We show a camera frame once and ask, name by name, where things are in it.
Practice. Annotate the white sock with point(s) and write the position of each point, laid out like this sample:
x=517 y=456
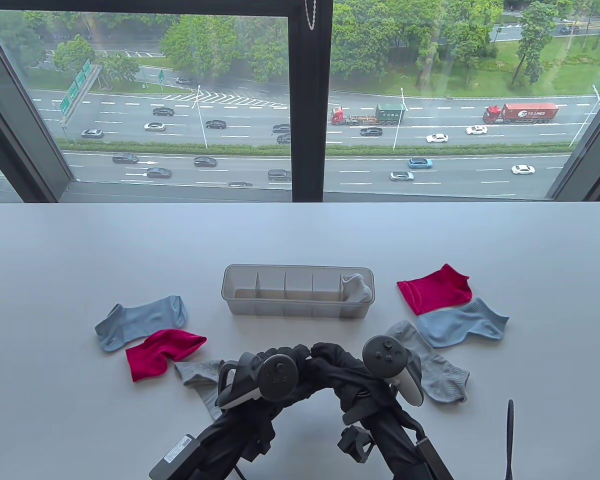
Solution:
x=364 y=295
x=350 y=280

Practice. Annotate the grey handheld controller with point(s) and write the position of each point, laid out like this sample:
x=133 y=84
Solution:
x=385 y=355
x=277 y=377

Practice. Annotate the person's left forearm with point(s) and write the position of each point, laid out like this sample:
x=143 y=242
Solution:
x=225 y=445

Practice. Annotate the black box with white label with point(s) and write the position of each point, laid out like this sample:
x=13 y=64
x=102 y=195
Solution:
x=432 y=457
x=175 y=455

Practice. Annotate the grey sock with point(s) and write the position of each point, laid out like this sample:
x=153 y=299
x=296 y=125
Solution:
x=442 y=377
x=200 y=375

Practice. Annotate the dark window frame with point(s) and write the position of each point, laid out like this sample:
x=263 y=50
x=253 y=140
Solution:
x=307 y=125

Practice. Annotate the green road sign gantry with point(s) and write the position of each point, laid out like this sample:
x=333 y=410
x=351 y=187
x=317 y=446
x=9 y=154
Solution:
x=72 y=92

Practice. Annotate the clear plastic divided organizer box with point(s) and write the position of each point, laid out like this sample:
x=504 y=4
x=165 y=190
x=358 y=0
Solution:
x=280 y=307

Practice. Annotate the light blue sock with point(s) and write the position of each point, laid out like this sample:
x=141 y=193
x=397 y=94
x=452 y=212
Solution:
x=460 y=325
x=140 y=320

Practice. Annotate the red sock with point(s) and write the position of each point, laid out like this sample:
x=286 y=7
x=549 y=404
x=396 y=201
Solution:
x=150 y=357
x=435 y=292

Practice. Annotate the person's right hand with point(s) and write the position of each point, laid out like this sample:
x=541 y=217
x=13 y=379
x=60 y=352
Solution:
x=350 y=380

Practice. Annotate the person's left hand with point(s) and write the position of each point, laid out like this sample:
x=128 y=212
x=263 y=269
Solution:
x=305 y=385

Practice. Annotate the person's right forearm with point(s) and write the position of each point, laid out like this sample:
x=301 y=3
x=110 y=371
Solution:
x=385 y=445

